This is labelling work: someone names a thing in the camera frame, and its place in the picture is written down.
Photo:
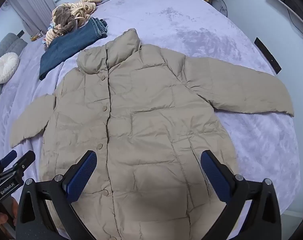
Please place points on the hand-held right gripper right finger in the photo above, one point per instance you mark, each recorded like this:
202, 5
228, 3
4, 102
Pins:
216, 177

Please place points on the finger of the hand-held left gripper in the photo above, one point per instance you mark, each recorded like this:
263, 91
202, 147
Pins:
9, 156
25, 160

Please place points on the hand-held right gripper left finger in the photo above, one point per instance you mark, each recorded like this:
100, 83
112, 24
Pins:
82, 176

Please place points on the beige puffer jacket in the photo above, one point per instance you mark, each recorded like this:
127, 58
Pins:
146, 105

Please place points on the person's left hand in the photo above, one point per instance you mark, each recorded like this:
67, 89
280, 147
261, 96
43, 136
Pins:
0, 218

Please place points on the white round pillow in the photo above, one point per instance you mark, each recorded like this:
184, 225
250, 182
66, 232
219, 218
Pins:
5, 67

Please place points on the grey upholstered headboard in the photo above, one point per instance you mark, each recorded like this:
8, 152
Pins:
6, 46

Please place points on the folded blue jeans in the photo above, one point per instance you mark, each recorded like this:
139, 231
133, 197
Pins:
66, 47

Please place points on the small yellow bedside items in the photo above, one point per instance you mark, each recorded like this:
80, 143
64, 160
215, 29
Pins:
36, 37

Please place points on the brown plush garment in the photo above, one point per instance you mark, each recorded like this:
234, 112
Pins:
64, 15

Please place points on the pale pleated curtain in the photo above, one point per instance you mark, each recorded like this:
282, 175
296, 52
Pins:
34, 5

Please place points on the lavender fleece blanket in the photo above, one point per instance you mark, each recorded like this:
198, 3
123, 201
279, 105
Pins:
191, 17

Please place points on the beige striped clothing heap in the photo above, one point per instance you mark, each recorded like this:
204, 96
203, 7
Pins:
87, 7

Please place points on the standing fan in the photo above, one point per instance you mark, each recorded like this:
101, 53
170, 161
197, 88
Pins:
220, 6

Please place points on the black wall bracket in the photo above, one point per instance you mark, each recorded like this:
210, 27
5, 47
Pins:
267, 55

